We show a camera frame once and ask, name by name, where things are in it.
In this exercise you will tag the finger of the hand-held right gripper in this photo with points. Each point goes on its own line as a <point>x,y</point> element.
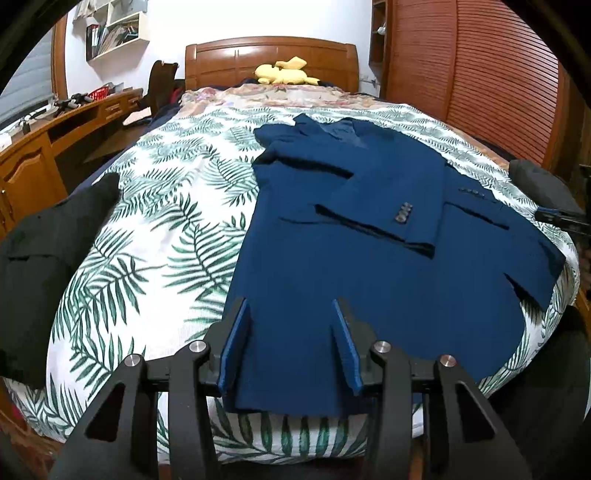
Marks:
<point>563,218</point>

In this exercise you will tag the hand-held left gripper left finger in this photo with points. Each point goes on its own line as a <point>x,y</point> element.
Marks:
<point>233,350</point>

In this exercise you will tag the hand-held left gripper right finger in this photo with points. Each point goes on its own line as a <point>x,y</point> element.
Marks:
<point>348,355</point>

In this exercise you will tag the blue suit jacket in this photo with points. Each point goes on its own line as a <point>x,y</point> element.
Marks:
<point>369,286</point>

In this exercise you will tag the dark grey garment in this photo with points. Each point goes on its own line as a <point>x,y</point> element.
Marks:
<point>540,184</point>

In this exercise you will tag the bed with leaf-print cover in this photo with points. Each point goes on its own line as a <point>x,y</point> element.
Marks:
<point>175,207</point>

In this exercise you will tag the wooden louvred wardrobe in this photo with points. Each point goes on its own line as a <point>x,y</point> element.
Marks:
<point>461,69</point>

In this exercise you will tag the black garment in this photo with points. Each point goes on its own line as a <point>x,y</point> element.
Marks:
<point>46,277</point>

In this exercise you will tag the navy bed sheet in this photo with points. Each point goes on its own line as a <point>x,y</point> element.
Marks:
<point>161,122</point>

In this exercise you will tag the floral blanket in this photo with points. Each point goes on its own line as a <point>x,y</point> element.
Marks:
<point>258,98</point>

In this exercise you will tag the wooden desk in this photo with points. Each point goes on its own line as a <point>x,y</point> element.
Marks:
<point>27,170</point>

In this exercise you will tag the dark chair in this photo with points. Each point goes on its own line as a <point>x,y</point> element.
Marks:
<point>159,87</point>

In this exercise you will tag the yellow plush toy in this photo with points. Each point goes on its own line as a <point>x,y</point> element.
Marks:
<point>281,74</point>

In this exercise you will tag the wooden headboard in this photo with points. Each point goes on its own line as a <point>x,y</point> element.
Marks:
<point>221,64</point>

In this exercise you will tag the red basket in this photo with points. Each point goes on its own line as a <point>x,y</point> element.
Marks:
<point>100,93</point>

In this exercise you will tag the grey window blind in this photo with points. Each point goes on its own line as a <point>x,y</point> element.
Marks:
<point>32,92</point>

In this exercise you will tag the white wall shelf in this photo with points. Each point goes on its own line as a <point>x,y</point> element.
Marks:
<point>120,46</point>

